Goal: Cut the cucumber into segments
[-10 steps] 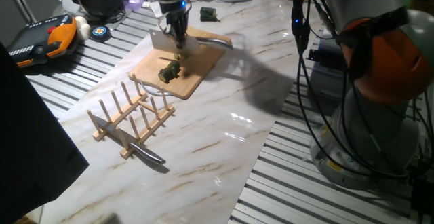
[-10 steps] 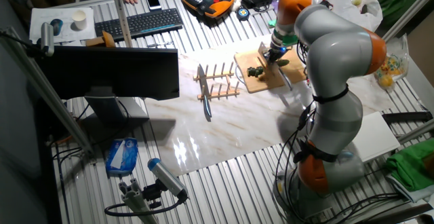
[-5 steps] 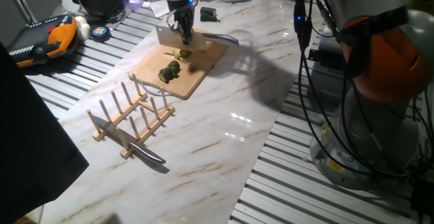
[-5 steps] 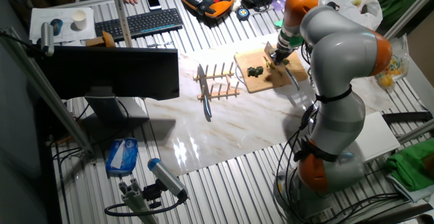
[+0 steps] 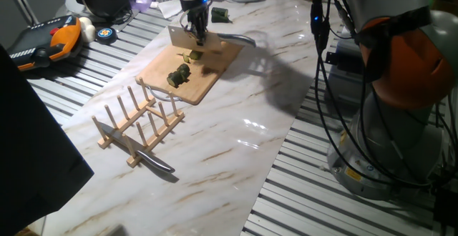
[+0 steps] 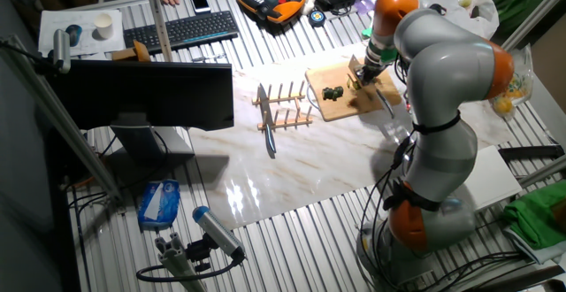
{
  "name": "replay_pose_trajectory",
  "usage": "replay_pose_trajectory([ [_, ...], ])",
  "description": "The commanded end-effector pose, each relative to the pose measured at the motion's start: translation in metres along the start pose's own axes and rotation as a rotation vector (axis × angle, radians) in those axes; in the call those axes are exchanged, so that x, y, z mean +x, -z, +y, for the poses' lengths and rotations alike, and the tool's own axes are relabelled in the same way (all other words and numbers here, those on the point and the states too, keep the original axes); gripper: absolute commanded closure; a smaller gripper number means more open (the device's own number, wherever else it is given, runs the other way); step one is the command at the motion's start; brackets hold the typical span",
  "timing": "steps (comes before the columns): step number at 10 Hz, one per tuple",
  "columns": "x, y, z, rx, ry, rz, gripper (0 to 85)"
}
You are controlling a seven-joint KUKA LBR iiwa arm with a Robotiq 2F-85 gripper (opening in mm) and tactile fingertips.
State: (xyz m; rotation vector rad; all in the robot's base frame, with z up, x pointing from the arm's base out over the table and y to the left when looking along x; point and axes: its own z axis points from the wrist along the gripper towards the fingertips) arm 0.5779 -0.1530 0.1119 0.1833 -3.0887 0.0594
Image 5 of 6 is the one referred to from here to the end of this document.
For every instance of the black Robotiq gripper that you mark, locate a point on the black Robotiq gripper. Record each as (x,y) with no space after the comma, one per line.
(195,7)

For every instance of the dark green cucumber end chunk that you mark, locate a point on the dark green cucumber end chunk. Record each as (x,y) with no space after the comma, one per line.
(219,14)

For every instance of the cut cucumber segment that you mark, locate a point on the cut cucumber segment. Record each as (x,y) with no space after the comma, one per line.
(182,73)
(196,54)

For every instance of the purple plastic bag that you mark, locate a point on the purple plastic bag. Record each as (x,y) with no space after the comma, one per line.
(141,0)

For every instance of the round black blue disc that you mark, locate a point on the round black blue disc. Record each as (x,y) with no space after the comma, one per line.
(105,35)

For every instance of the white rounded object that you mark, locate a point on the white rounded object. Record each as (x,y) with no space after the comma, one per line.
(87,28)

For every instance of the wooden peg knife rack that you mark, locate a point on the wooden peg knife rack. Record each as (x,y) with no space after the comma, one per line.
(157,137)

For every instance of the pointed steel kitchen knife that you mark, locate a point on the pointed steel kitchen knife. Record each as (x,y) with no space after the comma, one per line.
(143,152)

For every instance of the black orange teach pendant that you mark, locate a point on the black orange teach pendant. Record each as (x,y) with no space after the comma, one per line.
(43,44)

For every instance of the black computer monitor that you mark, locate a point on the black computer monitor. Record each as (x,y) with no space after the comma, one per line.
(28,150)

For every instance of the aluminium frame post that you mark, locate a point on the aluminium frame post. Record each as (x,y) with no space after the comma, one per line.
(21,1)

